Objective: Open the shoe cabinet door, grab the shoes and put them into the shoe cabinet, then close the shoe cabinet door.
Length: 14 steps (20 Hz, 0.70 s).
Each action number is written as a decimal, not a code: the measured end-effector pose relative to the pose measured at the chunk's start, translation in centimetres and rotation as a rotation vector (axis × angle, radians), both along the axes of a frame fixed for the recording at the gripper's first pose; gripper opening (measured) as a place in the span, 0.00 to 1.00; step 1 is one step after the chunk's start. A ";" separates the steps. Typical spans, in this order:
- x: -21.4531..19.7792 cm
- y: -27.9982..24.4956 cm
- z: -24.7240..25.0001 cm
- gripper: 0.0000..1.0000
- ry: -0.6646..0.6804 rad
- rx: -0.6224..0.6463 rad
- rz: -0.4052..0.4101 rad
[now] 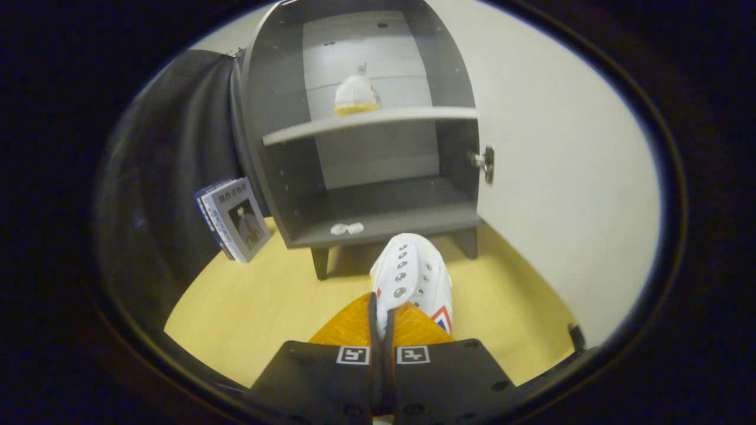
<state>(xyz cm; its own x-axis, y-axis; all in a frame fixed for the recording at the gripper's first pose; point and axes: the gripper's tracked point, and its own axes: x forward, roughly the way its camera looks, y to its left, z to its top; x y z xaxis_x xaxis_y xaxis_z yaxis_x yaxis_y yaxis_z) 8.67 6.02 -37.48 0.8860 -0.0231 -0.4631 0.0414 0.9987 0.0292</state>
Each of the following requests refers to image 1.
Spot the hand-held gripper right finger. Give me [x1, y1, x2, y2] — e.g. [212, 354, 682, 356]
[383, 301, 517, 425]

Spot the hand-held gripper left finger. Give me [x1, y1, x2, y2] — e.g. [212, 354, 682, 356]
[248, 292, 383, 425]

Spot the white shoe with striped side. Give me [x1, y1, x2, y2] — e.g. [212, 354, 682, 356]
[370, 233, 454, 338]

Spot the white shoe cabinet door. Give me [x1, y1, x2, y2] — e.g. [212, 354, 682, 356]
[425, 0, 662, 350]

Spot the white shoe with yellow sole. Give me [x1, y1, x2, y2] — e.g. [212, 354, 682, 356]
[334, 64, 382, 116]

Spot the metal door hinge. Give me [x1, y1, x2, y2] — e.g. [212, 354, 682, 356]
[471, 145, 496, 185]

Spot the grey cover book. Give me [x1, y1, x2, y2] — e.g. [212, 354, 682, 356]
[203, 177, 272, 263]

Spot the blue cover book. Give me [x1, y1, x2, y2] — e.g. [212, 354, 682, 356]
[194, 180, 236, 260]

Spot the black backdrop cloth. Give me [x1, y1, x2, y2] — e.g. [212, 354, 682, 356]
[97, 50, 278, 338]

